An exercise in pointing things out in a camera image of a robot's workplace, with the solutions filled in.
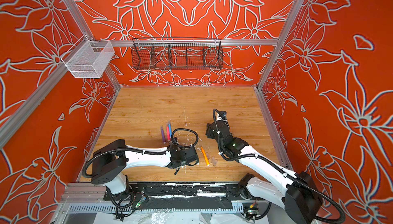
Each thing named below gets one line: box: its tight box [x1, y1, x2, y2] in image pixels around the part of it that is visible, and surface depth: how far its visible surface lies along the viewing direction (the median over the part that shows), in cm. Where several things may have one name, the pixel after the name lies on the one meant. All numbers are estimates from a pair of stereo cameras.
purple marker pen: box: [160, 124, 167, 145], surface depth 94 cm
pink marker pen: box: [165, 123, 171, 142], surface depth 97 cm
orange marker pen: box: [200, 145, 210, 167], surface depth 85 cm
